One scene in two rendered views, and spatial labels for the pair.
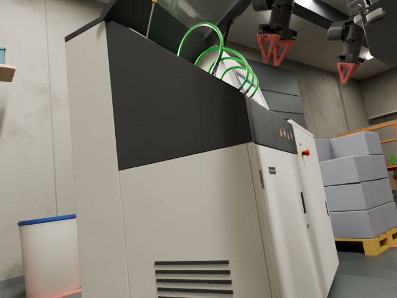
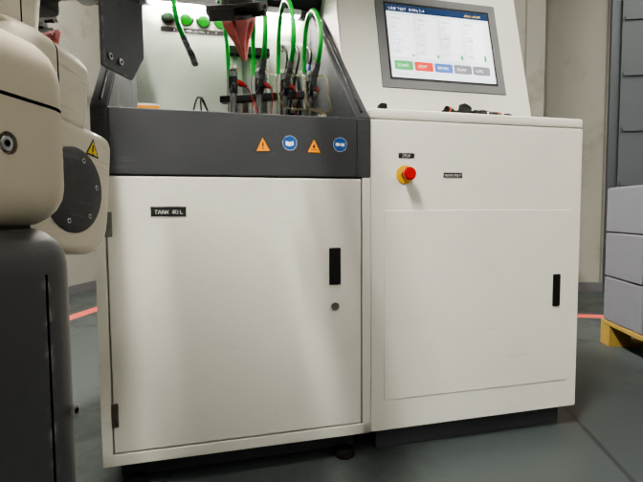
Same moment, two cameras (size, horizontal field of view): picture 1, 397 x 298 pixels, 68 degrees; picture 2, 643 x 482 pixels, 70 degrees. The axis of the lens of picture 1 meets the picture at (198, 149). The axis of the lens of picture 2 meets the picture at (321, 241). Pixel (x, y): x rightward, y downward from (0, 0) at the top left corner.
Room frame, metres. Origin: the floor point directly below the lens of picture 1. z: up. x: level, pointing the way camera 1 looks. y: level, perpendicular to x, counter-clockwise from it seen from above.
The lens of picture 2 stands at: (0.56, -1.34, 0.70)
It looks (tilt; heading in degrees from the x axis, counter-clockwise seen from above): 4 degrees down; 47
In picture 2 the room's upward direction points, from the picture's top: straight up
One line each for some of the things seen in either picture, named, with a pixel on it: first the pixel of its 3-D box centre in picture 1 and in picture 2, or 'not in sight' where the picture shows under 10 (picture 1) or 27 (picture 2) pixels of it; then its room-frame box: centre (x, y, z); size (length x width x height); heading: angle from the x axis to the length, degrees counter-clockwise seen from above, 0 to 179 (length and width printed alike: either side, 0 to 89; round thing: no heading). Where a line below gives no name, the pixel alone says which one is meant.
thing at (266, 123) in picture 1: (272, 132); (240, 145); (1.24, -0.32, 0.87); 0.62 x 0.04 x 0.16; 151
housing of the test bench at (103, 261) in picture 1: (183, 181); not in sight; (1.88, 0.12, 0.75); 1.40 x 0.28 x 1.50; 151
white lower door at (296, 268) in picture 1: (294, 234); (243, 309); (1.23, -0.33, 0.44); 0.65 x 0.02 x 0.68; 151
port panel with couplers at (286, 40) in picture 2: not in sight; (293, 76); (1.69, 0.00, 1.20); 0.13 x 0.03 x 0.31; 151
